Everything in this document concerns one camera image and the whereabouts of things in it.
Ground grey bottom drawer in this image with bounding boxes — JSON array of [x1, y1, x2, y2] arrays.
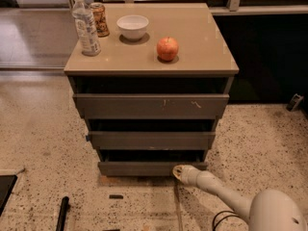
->
[[98, 150, 207, 177]]

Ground grey drawer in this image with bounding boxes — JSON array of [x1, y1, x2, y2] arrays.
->
[[98, 150, 207, 177], [73, 93, 229, 119], [89, 131, 216, 150]]

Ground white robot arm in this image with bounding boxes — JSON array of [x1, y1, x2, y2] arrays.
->
[[172, 165, 308, 231]]

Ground grey drawer cabinet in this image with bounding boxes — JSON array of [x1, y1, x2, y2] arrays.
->
[[64, 2, 240, 166]]

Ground grey middle drawer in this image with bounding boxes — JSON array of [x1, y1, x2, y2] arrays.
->
[[89, 131, 216, 150]]

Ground grey top drawer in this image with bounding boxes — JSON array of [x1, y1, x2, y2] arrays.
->
[[73, 93, 229, 119]]

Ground black bar on floor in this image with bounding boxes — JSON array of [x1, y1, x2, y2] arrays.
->
[[56, 196, 69, 231]]

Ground red apple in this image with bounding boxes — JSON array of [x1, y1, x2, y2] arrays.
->
[[156, 37, 179, 62]]

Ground small black floor device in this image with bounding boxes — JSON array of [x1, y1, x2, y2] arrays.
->
[[286, 93, 303, 112]]

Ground white ceramic bowl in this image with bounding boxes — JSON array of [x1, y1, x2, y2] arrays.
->
[[116, 14, 149, 41]]

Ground clear plastic water bottle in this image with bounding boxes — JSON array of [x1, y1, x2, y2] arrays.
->
[[72, 0, 101, 56]]

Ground black mat corner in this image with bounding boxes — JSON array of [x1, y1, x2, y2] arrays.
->
[[0, 175, 17, 216]]

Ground patterned drink can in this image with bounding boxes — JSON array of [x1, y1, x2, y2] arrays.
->
[[90, 2, 110, 38]]

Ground black cable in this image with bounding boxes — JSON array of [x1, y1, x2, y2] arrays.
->
[[212, 210, 242, 231]]

